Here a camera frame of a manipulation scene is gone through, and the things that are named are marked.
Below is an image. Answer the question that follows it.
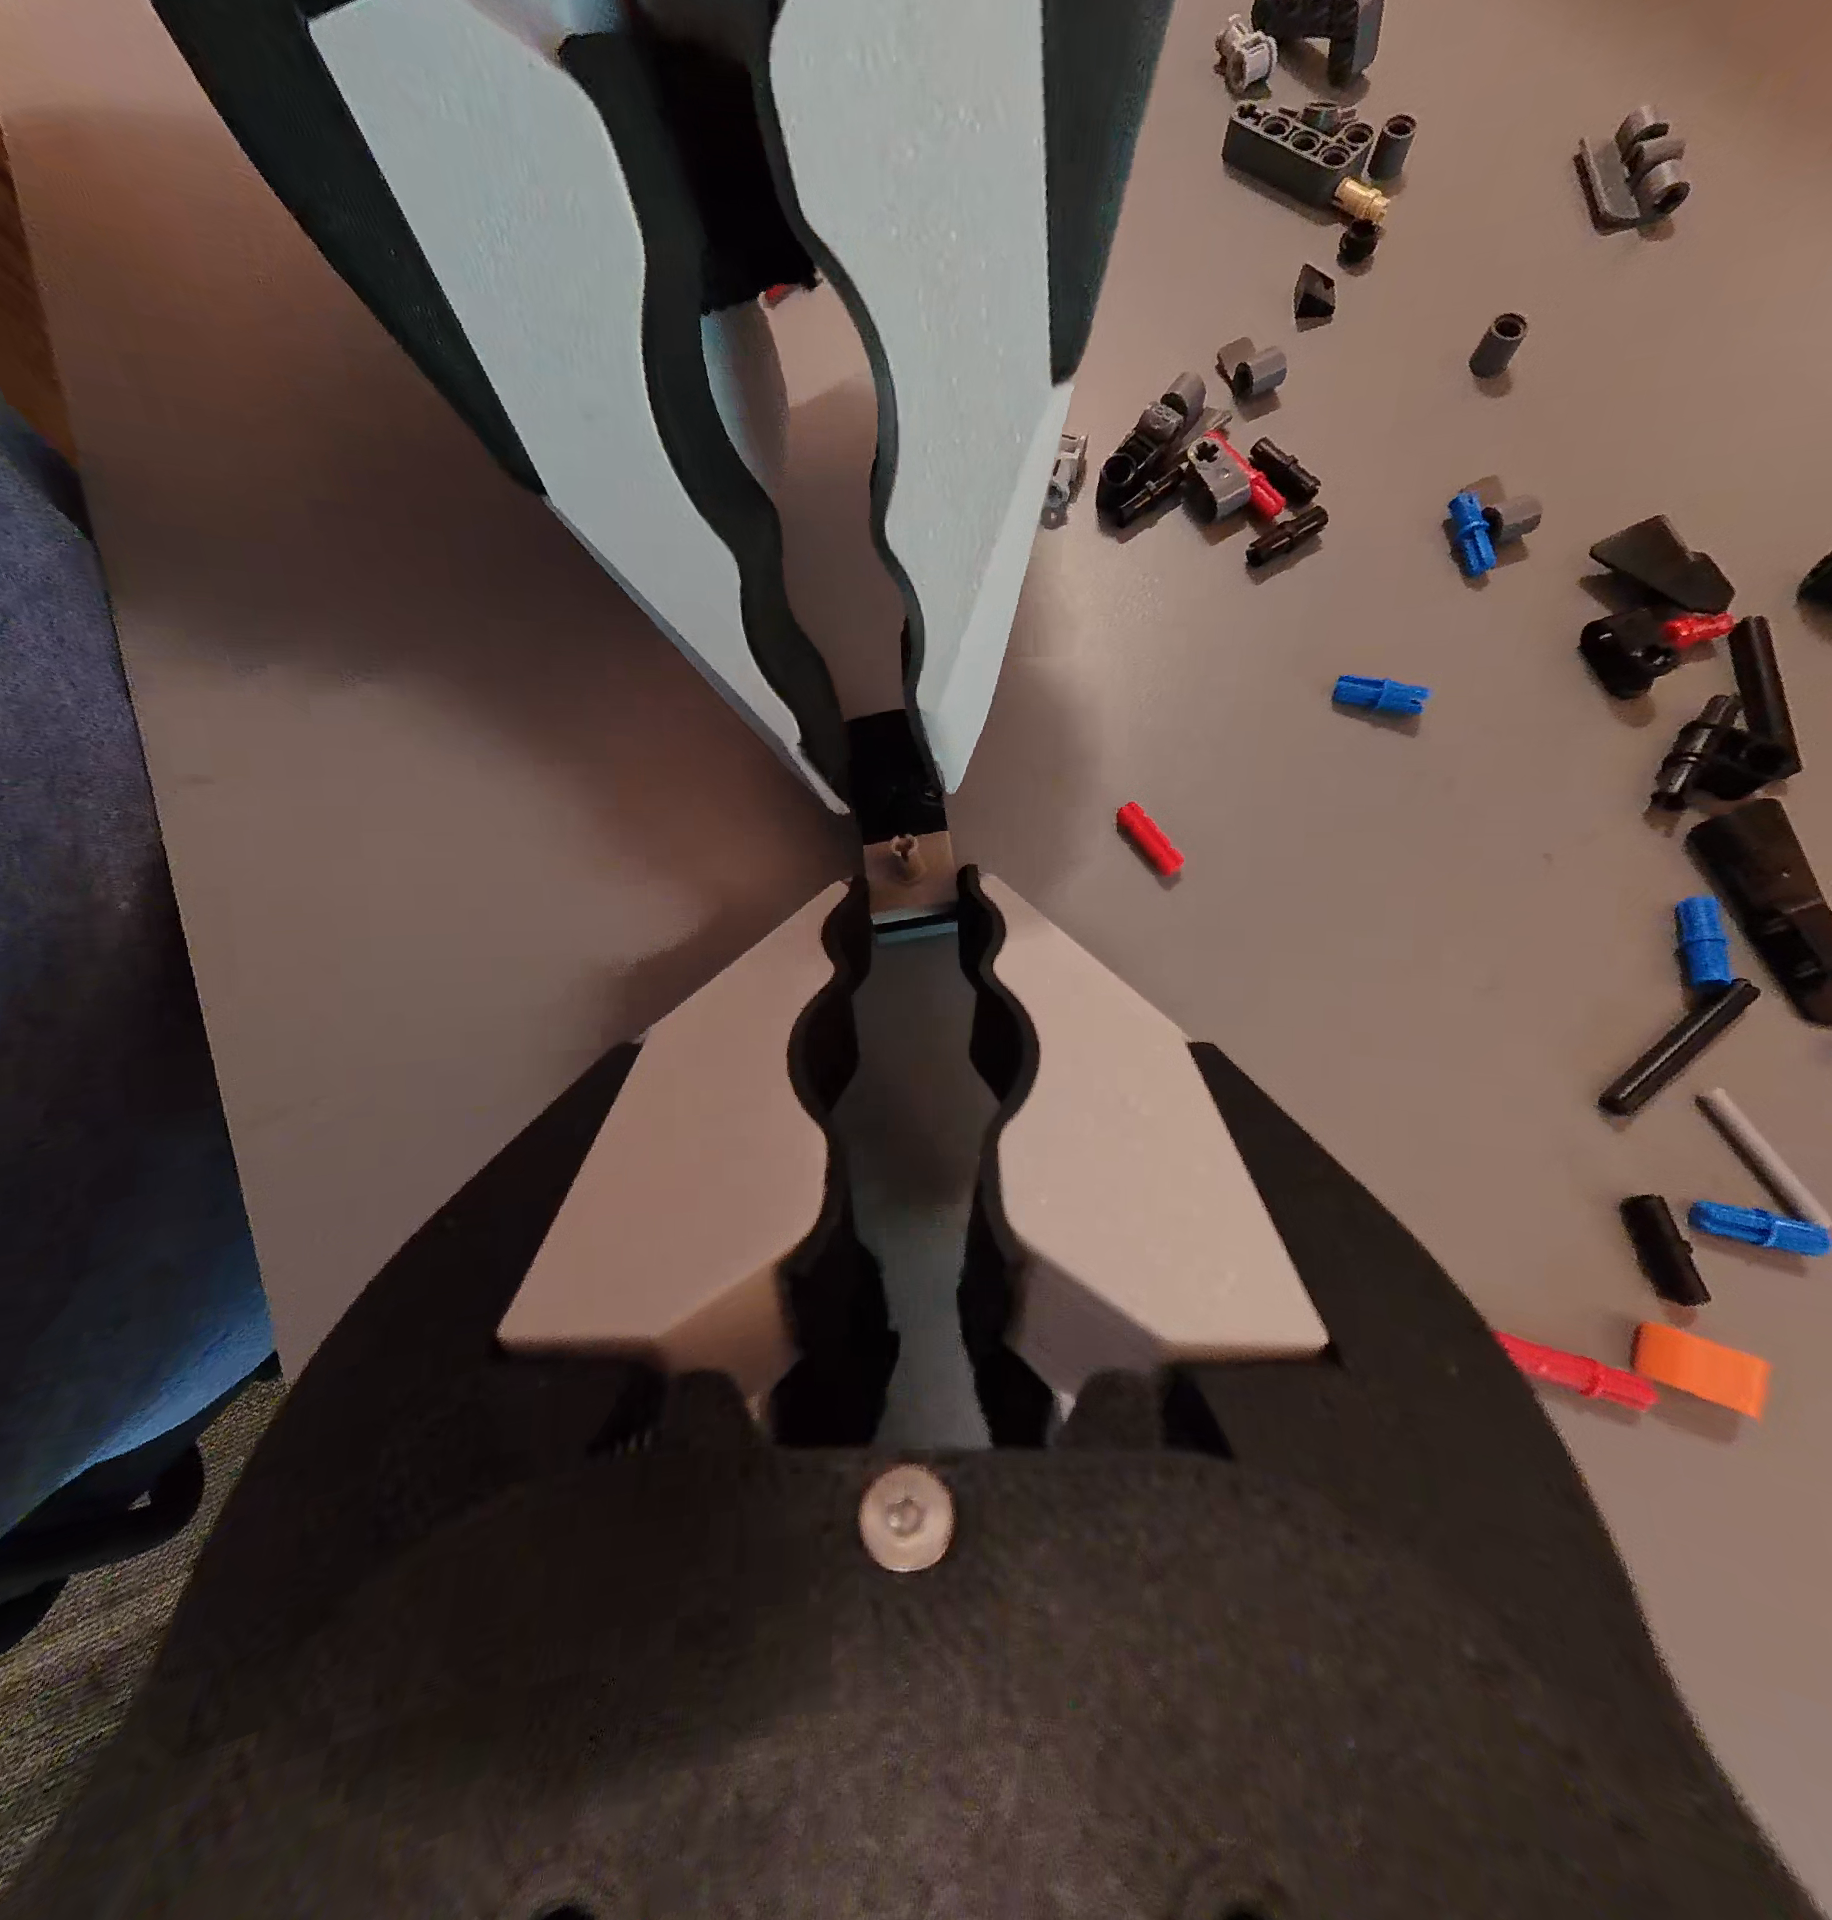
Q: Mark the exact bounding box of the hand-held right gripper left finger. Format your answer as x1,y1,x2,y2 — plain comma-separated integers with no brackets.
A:
497,876,878,1443

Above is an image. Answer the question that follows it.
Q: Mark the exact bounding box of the long red lego axle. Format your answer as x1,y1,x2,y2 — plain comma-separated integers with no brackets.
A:
1496,1334,1659,1406

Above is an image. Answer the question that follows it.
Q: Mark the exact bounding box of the dark grey angled lego beam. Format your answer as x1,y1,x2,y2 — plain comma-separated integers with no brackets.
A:
1223,96,1383,198

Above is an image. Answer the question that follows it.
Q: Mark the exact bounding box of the orange lego piece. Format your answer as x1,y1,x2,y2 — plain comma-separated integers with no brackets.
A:
1635,1325,1776,1418

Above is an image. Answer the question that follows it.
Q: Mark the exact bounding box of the cluster of dark lego connectors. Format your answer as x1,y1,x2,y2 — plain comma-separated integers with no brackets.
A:
1098,367,1334,572

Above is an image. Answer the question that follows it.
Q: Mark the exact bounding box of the pile of black lego pieces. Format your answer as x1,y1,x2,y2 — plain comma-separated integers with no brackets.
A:
1577,517,1832,1308

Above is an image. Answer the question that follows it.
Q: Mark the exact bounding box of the dark grey curved lego brick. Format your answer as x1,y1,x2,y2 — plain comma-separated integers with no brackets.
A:
1254,0,1388,77

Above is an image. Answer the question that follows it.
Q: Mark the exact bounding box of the blue pin with grey connector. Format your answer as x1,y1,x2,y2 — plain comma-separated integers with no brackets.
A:
1448,477,1546,578

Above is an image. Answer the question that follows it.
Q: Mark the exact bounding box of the grey double lego connector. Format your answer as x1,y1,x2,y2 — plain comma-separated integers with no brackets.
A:
1577,109,1694,230

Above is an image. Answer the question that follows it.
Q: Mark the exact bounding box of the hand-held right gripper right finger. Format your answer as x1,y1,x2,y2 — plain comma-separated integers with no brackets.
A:
970,866,1334,1443

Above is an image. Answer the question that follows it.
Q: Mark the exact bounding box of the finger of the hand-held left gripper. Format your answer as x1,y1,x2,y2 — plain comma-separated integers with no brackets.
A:
768,0,1088,803
304,0,863,813

